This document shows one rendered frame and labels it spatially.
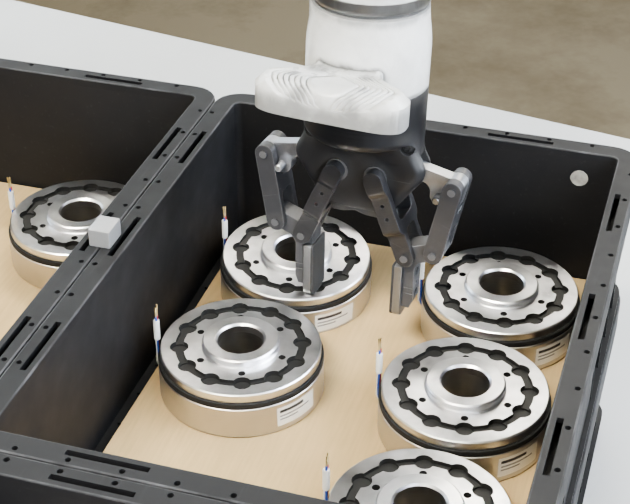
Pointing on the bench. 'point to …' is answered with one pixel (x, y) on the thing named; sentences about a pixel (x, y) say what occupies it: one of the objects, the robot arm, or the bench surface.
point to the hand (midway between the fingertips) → (356, 278)
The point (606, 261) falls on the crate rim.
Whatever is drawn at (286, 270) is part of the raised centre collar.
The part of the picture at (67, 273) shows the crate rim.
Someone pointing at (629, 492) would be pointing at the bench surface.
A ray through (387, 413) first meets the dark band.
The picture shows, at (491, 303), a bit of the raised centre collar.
